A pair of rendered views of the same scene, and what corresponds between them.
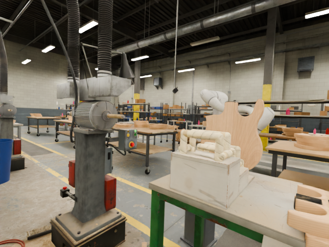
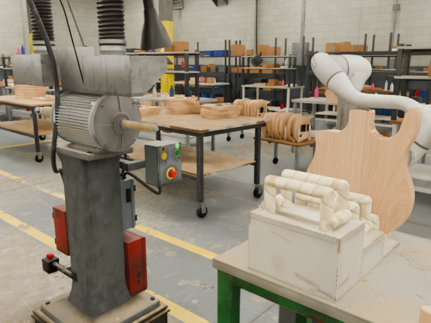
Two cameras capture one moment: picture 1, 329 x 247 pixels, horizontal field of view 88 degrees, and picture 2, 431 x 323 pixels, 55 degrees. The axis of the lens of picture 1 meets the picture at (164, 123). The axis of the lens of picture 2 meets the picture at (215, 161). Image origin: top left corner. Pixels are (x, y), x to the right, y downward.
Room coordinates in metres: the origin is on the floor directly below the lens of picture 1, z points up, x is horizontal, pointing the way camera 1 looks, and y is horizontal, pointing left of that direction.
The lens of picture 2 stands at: (-0.29, 0.01, 1.51)
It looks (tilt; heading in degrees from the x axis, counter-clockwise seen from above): 14 degrees down; 3
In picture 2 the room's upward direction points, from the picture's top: straight up
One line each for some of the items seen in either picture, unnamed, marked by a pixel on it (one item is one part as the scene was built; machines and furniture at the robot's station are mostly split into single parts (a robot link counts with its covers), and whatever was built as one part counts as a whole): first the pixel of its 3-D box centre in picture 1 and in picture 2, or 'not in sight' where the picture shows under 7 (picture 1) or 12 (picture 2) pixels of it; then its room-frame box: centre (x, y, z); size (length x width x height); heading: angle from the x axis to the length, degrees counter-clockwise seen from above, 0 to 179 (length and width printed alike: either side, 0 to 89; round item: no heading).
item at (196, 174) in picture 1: (203, 173); (303, 245); (0.77, -0.19, 1.02); 0.27 x 0.15 x 0.17; 52
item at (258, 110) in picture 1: (255, 108); (405, 124); (0.93, -0.49, 1.33); 0.07 x 0.04 x 0.10; 51
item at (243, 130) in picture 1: (229, 135); (357, 170); (1.01, -0.39, 1.17); 0.35 x 0.04 x 0.40; 51
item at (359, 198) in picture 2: (221, 146); (338, 194); (0.92, -0.31, 1.12); 0.20 x 0.03 x 0.03; 51
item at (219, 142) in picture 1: (219, 149); (326, 211); (0.68, -0.22, 1.15); 0.03 x 0.03 x 0.09
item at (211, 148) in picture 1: (214, 148); (325, 201); (0.86, -0.26, 1.12); 0.20 x 0.03 x 0.03; 51
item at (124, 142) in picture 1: (121, 141); (151, 166); (1.71, 0.42, 0.99); 0.24 x 0.21 x 0.26; 52
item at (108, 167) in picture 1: (105, 146); (118, 176); (1.73, 0.60, 0.93); 0.15 x 0.10 x 0.55; 52
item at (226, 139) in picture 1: (226, 146); (341, 203); (0.74, -0.27, 1.15); 0.03 x 0.03 x 0.09
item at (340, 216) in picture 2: (224, 154); (337, 218); (0.70, -0.26, 1.12); 0.11 x 0.03 x 0.03; 142
